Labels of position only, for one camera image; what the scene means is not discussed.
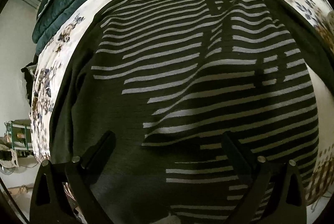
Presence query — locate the green metal shelf rack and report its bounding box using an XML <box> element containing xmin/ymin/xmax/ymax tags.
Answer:
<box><xmin>5</xmin><ymin>120</ymin><xmax>33</xmax><ymax>151</ymax></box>

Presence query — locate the floral cream bed blanket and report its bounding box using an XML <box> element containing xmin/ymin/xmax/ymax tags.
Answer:
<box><xmin>30</xmin><ymin>0</ymin><xmax>333</xmax><ymax>205</ymax></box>

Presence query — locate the black grey striped shirt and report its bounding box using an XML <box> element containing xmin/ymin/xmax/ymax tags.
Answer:
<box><xmin>50</xmin><ymin>0</ymin><xmax>333</xmax><ymax>223</ymax></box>

